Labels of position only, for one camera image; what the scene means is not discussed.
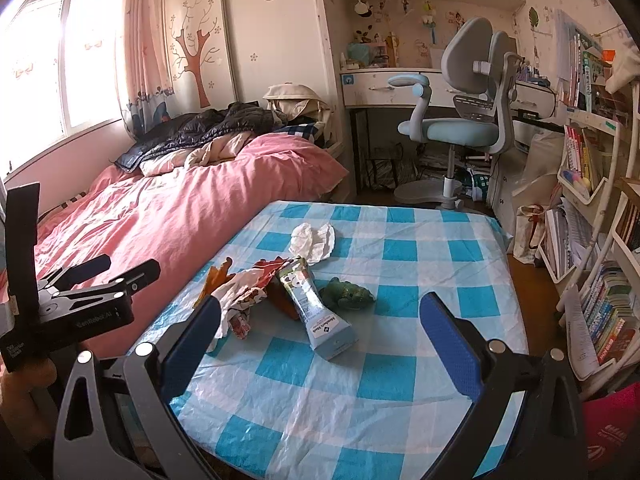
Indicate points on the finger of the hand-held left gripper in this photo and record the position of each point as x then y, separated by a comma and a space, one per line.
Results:
140, 275
92, 264

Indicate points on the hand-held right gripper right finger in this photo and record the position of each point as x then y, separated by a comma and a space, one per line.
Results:
445, 335

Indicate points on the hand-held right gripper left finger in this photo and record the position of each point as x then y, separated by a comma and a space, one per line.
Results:
195, 335

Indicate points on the long orange peel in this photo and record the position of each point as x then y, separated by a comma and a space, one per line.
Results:
217, 275

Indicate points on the red snack wrapper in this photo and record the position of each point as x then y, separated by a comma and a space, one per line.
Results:
245, 290

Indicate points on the green plush toy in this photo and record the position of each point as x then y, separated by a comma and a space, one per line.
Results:
347, 294

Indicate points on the white tissue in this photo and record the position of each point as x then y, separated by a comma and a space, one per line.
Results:
312, 242

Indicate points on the pink quilt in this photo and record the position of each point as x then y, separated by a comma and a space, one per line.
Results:
150, 220

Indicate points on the blue checked tablecloth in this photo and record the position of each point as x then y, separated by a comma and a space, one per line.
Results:
350, 385

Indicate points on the white tote bag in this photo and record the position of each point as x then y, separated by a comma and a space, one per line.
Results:
525, 230

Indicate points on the cream blanket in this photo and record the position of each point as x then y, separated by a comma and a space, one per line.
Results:
220, 150

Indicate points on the dark puffer jacket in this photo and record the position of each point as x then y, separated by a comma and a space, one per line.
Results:
200, 127

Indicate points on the row of books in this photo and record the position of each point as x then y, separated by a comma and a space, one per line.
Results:
610, 310

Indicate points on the black mesh bag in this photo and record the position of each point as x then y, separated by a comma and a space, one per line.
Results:
382, 175

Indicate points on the red bag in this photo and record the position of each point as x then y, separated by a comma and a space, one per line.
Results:
610, 425

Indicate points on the beige tote bag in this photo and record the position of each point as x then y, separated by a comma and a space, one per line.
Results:
542, 160

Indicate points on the grey blue desk chair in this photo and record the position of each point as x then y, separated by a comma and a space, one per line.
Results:
450, 132

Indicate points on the window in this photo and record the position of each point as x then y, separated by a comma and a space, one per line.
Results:
85, 60

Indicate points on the blue plaid pillow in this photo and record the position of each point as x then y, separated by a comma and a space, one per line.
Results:
305, 131

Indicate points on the pink curtain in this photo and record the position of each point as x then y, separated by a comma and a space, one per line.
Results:
145, 35

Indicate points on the white book rack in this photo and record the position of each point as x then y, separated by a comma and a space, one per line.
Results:
615, 150

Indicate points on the white desk with drawers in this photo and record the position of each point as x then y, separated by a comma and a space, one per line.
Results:
380, 87

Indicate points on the wardrobe with tree decal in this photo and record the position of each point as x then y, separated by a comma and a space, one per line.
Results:
250, 35

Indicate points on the teal storage box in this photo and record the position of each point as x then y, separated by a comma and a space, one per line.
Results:
359, 52

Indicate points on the cream cloth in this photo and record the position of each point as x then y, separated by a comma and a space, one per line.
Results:
625, 70

